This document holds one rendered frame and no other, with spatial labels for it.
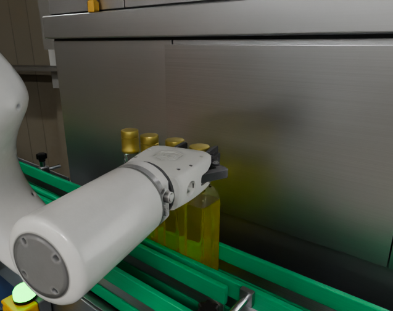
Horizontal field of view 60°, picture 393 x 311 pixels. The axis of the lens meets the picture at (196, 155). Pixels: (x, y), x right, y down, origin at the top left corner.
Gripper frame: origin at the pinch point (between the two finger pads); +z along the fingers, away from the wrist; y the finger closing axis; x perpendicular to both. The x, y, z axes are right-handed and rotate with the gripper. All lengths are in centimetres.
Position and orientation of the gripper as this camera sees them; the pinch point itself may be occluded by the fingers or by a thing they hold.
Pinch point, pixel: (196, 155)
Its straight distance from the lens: 55.3
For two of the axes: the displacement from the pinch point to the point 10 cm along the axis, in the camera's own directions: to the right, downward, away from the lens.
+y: -9.1, -1.3, 3.8
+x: 0.0, 9.5, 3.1
